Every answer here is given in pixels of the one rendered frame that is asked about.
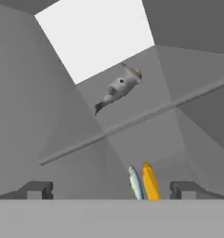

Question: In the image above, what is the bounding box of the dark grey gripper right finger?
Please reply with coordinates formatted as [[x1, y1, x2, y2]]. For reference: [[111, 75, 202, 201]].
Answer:
[[169, 180, 224, 201]]

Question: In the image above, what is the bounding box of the small silver fish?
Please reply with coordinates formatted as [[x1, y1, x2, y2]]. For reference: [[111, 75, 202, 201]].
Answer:
[[127, 165, 146, 201]]

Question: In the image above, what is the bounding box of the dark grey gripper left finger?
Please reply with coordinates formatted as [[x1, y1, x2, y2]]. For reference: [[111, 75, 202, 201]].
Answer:
[[0, 180, 54, 201]]

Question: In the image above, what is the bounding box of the grey fridge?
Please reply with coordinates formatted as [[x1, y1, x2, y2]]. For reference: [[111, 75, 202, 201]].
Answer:
[[0, 0, 224, 201]]

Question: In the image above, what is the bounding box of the large grey fish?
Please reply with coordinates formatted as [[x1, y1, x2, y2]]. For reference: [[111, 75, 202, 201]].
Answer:
[[94, 61, 144, 116]]

